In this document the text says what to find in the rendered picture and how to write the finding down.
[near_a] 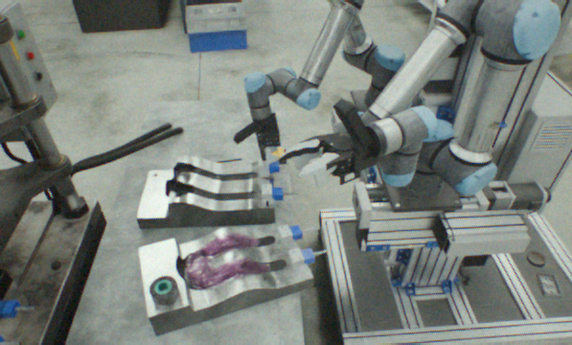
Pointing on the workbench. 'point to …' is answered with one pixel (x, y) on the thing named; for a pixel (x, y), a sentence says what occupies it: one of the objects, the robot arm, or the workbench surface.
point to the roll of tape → (164, 290)
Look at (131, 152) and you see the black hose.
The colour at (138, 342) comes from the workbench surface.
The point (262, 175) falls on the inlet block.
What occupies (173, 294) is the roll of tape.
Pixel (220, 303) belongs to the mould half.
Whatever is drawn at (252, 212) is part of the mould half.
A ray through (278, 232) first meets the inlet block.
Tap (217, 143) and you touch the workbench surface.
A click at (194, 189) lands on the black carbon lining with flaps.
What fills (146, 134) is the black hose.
